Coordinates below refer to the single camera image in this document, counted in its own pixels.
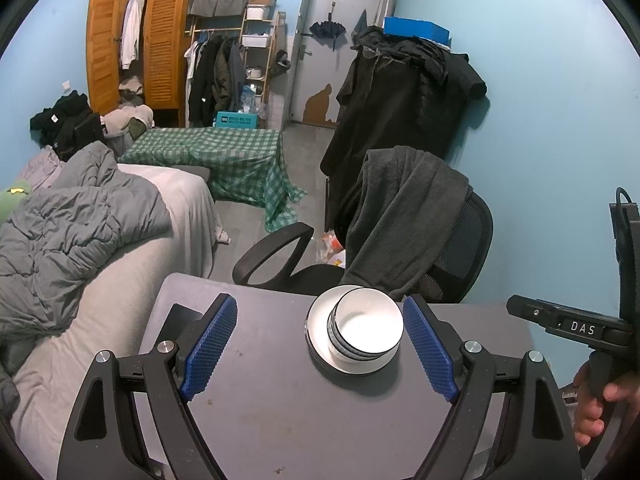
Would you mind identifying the green checkered tablecloth table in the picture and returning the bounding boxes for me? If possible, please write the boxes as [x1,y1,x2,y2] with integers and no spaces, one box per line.
[119,127,306,233]

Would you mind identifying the blue box on rack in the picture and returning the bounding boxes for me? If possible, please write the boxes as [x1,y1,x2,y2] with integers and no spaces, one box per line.
[383,16,450,48]

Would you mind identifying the grey rumpled duvet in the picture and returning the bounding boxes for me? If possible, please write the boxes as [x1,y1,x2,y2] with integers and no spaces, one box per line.
[1,142,171,370]

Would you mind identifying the right hand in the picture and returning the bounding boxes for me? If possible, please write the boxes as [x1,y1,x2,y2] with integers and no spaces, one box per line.
[573,363,640,448]

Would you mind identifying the orange plastic bag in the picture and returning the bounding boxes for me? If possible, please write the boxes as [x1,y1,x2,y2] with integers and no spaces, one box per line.
[318,230,346,269]

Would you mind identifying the black smartphone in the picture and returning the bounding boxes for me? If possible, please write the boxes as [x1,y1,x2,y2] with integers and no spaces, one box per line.
[155,304,202,344]

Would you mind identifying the white ribbed bowl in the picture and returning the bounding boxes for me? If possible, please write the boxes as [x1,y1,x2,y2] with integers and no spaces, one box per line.
[326,287,404,362]

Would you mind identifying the black clothes pile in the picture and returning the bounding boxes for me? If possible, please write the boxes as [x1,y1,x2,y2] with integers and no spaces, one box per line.
[29,90,104,162]

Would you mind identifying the black mesh office chair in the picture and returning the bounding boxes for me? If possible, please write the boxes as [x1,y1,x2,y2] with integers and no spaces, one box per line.
[232,192,494,304]

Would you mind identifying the dark grey hoodie on chair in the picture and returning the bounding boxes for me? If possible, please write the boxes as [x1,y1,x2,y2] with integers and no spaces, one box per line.
[341,146,471,301]

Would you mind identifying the black coats on rack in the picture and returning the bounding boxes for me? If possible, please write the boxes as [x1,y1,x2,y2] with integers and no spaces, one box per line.
[320,26,487,230]

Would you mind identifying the black folded umbrella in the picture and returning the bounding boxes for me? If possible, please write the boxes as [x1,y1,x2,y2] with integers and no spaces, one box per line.
[309,1,346,51]

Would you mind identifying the white door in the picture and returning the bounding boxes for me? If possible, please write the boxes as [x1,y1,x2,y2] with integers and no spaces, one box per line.
[291,0,395,128]

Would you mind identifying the green plush toy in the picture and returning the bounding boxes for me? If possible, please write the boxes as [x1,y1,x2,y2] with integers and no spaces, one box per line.
[0,180,32,223]

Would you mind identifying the hanging clothes rail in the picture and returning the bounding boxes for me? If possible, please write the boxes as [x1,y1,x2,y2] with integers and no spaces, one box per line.
[184,0,248,127]

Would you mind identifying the teal storage box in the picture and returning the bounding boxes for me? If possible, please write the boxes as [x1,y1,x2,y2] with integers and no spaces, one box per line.
[215,112,259,129]

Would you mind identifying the wooden louvred wardrobe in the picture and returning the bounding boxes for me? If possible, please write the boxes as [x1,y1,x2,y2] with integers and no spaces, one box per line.
[86,0,189,124]

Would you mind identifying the white plate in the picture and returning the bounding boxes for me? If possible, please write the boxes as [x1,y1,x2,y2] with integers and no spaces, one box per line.
[305,285,399,376]

